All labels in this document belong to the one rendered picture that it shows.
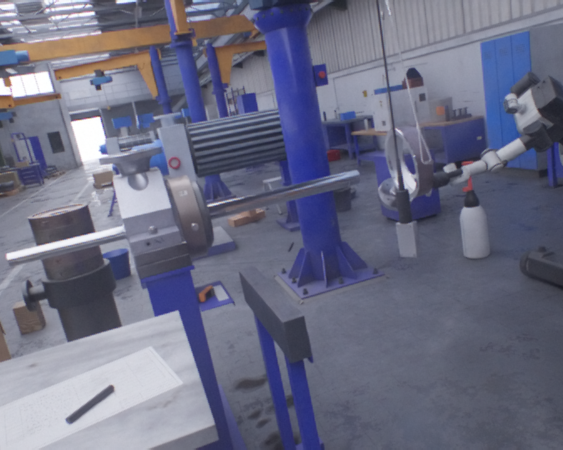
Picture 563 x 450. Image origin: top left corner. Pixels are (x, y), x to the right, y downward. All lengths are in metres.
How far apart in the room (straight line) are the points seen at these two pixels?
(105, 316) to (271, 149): 3.04
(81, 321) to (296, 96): 2.19
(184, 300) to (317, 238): 2.22
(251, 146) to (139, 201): 3.87
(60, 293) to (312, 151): 2.04
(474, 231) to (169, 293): 2.87
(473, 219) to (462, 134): 4.07
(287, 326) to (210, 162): 4.42
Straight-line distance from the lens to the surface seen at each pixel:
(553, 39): 7.20
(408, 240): 1.81
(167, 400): 1.33
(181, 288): 2.04
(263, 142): 5.88
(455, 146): 8.21
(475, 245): 4.36
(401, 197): 1.77
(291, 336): 1.59
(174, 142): 5.73
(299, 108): 3.96
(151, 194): 2.13
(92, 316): 3.73
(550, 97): 3.29
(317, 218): 4.07
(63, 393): 1.55
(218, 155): 5.82
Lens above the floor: 1.51
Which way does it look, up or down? 14 degrees down
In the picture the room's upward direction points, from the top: 11 degrees counter-clockwise
